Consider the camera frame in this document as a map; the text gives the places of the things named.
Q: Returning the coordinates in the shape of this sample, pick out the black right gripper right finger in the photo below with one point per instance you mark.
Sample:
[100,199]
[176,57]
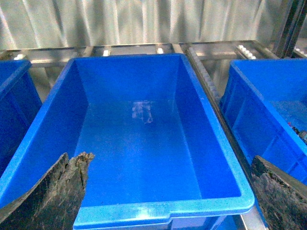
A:
[281,198]

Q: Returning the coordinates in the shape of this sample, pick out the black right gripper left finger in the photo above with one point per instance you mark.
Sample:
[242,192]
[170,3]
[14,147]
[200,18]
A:
[54,201]

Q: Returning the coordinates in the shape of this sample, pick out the blue source bin with buttons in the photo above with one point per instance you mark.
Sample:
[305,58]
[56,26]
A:
[19,104]

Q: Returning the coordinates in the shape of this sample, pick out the blue target bin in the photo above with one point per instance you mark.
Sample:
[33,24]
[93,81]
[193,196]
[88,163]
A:
[265,106]

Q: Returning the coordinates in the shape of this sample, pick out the blue empty middle bin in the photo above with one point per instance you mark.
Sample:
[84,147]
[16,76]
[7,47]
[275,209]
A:
[161,159]

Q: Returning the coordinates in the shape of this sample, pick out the metal roller rack frame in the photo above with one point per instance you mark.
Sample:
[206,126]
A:
[47,63]

